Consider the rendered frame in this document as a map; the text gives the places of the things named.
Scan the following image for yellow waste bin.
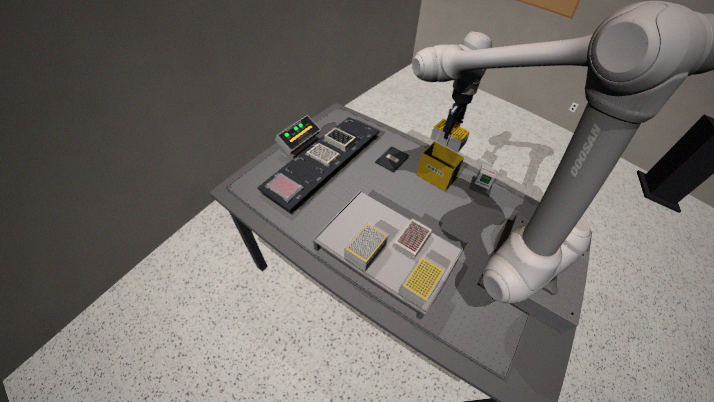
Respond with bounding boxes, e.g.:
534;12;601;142
417;141;464;192

